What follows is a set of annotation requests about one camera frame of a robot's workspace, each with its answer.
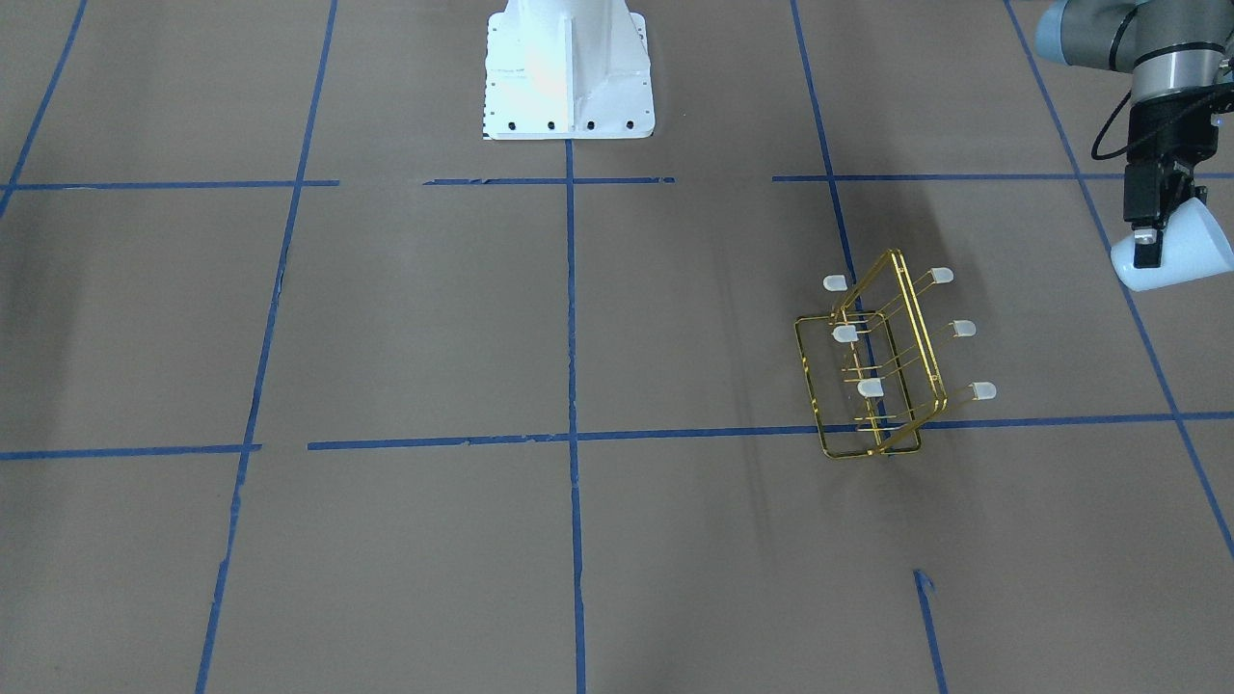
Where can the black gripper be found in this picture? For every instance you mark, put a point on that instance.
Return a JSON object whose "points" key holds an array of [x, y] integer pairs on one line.
{"points": [[1160, 128]]}

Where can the light blue plastic cup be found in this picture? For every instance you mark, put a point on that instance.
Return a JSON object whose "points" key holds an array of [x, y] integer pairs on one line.
{"points": [[1193, 247]]}

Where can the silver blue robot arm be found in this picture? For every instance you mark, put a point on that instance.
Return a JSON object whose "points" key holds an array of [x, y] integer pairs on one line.
{"points": [[1178, 57]]}

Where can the gold wire cup holder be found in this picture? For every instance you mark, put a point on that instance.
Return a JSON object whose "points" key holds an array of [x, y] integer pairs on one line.
{"points": [[871, 361]]}

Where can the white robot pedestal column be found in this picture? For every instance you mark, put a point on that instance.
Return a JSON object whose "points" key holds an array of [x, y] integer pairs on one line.
{"points": [[567, 70]]}

